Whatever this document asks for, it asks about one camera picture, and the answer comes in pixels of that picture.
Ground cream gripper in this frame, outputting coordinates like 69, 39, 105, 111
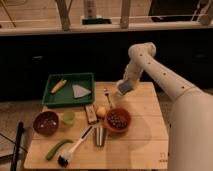
121, 61, 142, 90

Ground blue grey sponge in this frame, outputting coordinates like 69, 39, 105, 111
117, 80, 133, 95

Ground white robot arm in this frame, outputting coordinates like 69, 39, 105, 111
117, 42, 213, 171

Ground white paper cup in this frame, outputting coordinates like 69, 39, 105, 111
112, 88, 120, 98

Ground small green cup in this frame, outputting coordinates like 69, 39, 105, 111
62, 110, 75, 126

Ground silver fork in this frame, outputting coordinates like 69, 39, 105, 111
104, 88, 113, 109

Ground yellow round fruit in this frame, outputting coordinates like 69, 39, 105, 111
96, 106, 107, 118

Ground orange bowl with dark berries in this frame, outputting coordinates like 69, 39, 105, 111
103, 108, 131, 133

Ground grey triangular cloth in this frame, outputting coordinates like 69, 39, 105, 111
72, 85, 91, 98

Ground brown rectangular block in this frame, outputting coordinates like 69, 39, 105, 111
85, 104, 97, 124

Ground green plastic tray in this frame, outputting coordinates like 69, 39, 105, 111
42, 73, 95, 108

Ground metal tongs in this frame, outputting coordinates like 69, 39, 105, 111
95, 126, 106, 147

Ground dark red bowl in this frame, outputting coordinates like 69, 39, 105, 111
33, 111, 59, 136

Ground green cucumber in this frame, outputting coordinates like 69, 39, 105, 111
45, 139, 73, 161

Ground black pole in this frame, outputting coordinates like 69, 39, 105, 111
10, 122, 24, 171

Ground green base white post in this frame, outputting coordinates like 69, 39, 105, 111
82, 0, 111, 25

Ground white handled dish brush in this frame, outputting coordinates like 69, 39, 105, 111
58, 126, 93, 167

